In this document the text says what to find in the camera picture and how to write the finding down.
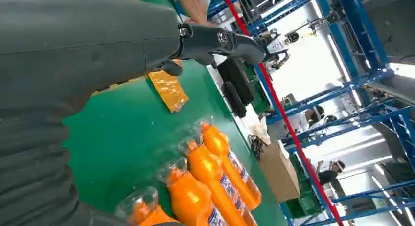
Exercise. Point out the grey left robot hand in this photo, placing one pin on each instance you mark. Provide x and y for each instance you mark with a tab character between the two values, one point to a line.
81	39

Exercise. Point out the orange drink bottle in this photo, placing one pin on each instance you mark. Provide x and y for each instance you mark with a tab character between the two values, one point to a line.
152	218
188	202
223	153
207	172

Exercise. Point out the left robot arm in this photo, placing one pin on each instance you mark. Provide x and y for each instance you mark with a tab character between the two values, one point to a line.
32	169

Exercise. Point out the yellow sheet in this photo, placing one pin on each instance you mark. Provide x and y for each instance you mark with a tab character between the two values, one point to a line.
168	91

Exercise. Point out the green table mat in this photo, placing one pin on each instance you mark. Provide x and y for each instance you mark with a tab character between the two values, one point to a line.
123	137

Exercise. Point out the person's right hand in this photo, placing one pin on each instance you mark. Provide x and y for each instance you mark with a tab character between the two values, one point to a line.
202	22

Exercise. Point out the black carrying case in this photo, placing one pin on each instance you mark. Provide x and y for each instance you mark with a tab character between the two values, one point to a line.
236	77

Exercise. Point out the black handheld controller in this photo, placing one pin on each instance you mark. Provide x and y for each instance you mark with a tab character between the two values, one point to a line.
234	99

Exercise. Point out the background robot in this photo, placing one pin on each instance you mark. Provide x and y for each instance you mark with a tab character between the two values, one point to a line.
275	46

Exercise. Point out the white plastic bag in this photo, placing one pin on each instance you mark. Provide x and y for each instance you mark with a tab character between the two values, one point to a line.
262	130

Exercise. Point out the red strip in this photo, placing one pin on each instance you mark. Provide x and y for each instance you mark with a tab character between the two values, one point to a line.
282	111

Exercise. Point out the brown cardboard box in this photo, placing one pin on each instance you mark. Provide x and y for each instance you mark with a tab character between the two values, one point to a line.
278	172

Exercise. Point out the background person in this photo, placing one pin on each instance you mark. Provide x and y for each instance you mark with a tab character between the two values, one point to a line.
329	176
313	115

